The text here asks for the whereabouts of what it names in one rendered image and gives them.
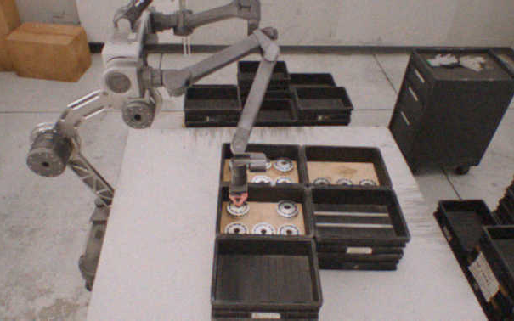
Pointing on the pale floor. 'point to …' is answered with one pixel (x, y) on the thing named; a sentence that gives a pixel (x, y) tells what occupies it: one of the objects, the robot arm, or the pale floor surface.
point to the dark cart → (450, 109)
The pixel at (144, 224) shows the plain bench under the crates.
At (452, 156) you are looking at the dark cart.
